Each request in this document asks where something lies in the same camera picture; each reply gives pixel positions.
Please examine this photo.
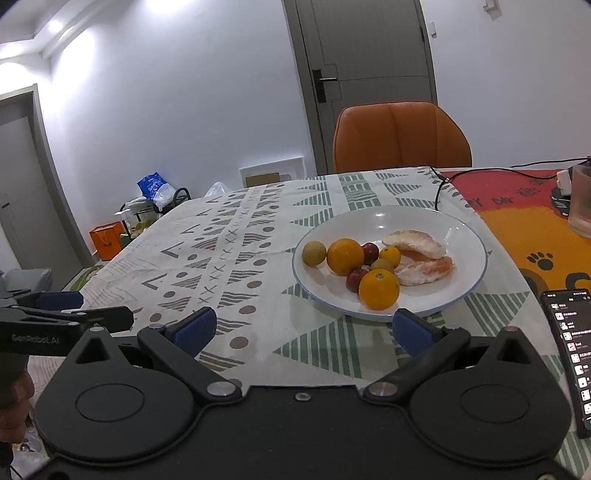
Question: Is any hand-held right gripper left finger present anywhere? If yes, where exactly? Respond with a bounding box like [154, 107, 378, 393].
[60, 306, 244, 408]

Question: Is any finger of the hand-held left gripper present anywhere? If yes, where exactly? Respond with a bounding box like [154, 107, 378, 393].
[14, 290, 85, 313]
[0, 305, 135, 331]

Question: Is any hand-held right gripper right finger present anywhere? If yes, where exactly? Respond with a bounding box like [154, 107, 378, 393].
[361, 307, 553, 408]

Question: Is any white plate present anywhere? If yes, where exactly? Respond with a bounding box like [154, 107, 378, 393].
[292, 205, 489, 322]

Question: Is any orange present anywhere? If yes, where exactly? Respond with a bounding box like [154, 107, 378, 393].
[327, 237, 365, 277]
[359, 269, 400, 311]

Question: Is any peeled pomelo segment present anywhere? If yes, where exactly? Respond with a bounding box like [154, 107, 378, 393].
[382, 229, 448, 259]
[394, 256, 457, 288]

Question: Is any small red jujube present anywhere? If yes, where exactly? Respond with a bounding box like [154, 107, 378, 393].
[345, 268, 370, 294]

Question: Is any person's left hand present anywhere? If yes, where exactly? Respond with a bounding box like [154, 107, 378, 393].
[0, 371, 35, 467]

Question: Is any grey cushion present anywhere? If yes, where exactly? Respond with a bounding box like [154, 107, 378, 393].
[0, 267, 52, 296]

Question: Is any green patterned item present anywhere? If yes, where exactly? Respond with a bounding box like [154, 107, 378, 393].
[69, 263, 105, 291]

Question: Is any orange paper bag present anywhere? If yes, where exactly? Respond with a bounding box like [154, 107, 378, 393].
[89, 222, 124, 261]

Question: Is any grey side door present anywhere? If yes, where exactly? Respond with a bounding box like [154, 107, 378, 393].
[0, 84, 84, 273]

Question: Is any black metal rack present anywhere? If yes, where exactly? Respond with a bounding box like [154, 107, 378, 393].
[115, 187, 192, 232]

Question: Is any red orange paw-print mat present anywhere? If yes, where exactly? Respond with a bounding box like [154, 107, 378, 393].
[438, 168, 591, 296]

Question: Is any blue white plastic bag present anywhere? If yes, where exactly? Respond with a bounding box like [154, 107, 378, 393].
[137, 172, 176, 208]

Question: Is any black smartphone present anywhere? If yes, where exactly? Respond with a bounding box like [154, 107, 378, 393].
[540, 288, 591, 439]

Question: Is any orange leather chair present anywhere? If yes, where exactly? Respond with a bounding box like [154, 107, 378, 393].
[332, 102, 473, 174]

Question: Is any frosted plastic cup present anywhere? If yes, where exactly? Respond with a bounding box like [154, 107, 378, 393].
[568, 164, 591, 239]

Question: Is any black cable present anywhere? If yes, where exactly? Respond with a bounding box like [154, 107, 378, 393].
[434, 159, 591, 213]

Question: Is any black door handle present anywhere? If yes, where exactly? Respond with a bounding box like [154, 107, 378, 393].
[311, 68, 338, 103]

